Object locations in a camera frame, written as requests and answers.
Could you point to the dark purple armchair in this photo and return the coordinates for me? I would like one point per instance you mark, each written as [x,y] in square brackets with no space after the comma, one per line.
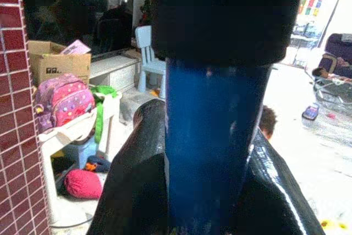
[338,53]

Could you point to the pink book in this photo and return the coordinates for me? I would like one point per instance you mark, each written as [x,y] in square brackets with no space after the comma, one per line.
[75,48]

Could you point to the large black television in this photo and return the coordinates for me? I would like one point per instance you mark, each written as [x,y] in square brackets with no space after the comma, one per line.
[82,12]

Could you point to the person lying on floor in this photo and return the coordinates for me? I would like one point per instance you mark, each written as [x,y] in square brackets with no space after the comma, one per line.
[327,74]

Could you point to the light blue plastic stool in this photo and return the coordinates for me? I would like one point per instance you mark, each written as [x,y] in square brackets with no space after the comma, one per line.
[82,152]

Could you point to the green potted plant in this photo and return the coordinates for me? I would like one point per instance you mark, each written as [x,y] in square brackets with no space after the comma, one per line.
[146,6]

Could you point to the small blue toy car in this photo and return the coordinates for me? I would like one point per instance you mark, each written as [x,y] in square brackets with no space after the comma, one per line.
[310,112]

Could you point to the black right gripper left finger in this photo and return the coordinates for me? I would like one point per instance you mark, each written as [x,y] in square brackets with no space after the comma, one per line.
[137,180]

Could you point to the colourful wall poster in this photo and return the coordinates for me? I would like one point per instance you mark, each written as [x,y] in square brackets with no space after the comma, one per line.
[312,1]

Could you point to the child with dark hair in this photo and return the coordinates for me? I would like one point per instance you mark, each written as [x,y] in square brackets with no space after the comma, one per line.
[267,122]

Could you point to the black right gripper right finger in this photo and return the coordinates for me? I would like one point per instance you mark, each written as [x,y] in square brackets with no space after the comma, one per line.
[272,191]

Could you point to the white plastic table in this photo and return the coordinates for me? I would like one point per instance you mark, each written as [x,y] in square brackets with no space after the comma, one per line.
[74,136]

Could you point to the green cloth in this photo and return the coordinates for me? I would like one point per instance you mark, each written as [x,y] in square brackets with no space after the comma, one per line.
[100,108]

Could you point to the pink round cushion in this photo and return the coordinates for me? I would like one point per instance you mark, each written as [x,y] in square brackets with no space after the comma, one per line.
[82,184]

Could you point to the light blue child chair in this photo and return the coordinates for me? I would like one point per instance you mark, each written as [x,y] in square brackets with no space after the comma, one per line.
[148,61]

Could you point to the brown cardboard box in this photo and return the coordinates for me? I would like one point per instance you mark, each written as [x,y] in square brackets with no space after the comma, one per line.
[59,63]

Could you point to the pink purple dotted backpack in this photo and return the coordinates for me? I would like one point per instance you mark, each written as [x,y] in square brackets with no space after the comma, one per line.
[64,101]

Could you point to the white tv cabinet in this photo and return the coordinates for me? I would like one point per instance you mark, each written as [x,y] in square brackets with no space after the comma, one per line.
[115,71]

